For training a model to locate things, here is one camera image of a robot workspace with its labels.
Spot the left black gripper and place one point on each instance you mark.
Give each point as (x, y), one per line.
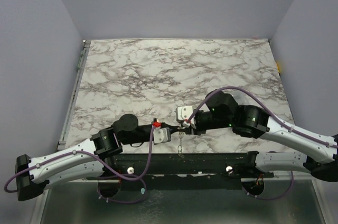
(170, 128)

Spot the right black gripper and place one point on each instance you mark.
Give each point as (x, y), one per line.
(192, 128)

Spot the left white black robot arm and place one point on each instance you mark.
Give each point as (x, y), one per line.
(88, 158)

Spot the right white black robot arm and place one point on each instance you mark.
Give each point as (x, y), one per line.
(312, 153)

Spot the clear plastic bag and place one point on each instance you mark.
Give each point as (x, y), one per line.
(241, 98)

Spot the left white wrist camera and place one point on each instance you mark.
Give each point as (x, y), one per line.
(161, 135)

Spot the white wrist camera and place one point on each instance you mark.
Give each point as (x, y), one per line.
(183, 113)
(161, 135)

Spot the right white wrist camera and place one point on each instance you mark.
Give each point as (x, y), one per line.
(183, 113)

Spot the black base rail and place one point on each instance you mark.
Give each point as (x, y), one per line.
(229, 171)

